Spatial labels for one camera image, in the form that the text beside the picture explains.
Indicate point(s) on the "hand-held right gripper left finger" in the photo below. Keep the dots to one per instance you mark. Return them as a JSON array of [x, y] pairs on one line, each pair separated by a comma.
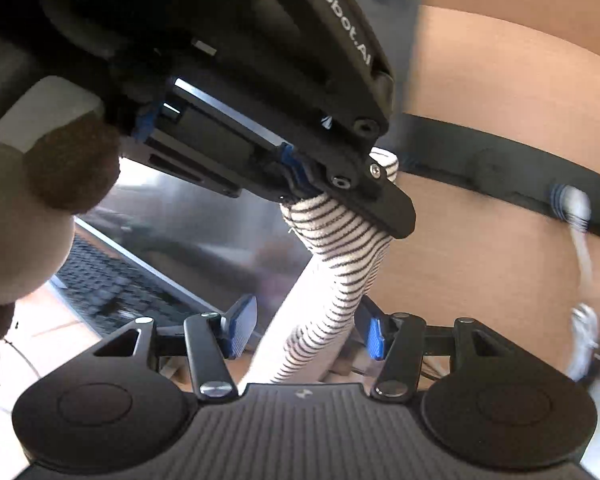
[[240, 325]]

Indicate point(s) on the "black keyboard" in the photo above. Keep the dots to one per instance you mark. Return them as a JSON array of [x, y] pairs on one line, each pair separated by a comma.
[[115, 290]]

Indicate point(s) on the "curved black monitor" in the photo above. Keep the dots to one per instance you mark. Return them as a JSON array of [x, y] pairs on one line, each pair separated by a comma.
[[180, 240]]

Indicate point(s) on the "black power strip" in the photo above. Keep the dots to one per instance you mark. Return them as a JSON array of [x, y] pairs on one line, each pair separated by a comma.
[[505, 170]]

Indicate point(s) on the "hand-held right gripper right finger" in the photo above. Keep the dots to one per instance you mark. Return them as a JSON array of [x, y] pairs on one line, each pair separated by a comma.
[[376, 337]]

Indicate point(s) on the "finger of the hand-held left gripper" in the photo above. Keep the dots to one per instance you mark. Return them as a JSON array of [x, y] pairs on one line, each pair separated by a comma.
[[292, 165], [380, 195]]

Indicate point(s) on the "striped knit garment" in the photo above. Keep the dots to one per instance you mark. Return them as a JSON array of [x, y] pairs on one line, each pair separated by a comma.
[[340, 260]]

